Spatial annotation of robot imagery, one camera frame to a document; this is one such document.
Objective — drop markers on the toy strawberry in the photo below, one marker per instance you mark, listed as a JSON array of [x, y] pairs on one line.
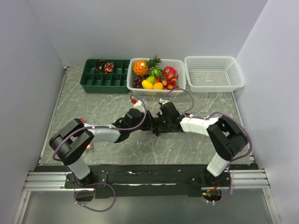
[[169, 86]]

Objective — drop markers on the toy orange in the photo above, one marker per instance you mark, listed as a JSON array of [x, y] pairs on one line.
[[158, 86]]

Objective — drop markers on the toy dragon fruit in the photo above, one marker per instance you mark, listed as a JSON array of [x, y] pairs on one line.
[[170, 73]]

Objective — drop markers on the red patterned rolled tie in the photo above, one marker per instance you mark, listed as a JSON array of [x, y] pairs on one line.
[[108, 67]]

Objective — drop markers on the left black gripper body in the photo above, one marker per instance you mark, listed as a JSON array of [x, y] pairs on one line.
[[147, 124]]

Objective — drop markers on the toy purple grapes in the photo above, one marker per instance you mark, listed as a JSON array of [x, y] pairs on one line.
[[138, 81]]

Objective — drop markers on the dark rolled tie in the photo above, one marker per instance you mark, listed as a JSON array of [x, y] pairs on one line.
[[99, 66]]

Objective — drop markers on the red toothpaste box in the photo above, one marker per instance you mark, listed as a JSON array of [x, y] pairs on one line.
[[90, 147]]

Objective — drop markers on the empty white basket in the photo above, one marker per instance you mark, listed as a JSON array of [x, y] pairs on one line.
[[213, 74]]

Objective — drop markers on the toy watermelon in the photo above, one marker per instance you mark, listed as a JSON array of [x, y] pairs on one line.
[[156, 72]]

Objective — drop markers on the green compartment tray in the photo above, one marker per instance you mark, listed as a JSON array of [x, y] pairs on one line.
[[116, 82]]

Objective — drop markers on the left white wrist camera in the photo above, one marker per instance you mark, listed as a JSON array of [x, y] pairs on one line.
[[139, 105]]

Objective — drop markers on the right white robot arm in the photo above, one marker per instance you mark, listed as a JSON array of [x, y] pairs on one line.
[[225, 134]]

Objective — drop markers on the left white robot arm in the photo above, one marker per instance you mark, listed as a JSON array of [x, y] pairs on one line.
[[72, 140]]

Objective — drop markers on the toy green apple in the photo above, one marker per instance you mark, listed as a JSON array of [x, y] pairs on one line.
[[151, 79]]

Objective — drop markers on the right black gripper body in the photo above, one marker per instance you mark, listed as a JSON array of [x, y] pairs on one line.
[[163, 122]]

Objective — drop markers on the toy pineapple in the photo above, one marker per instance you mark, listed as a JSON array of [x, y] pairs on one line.
[[142, 67]]

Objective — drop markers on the toy yellow mango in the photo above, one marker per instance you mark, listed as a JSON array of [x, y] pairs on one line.
[[147, 84]]

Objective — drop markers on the aluminium frame rail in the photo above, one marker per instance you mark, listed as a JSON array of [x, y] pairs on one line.
[[249, 179]]

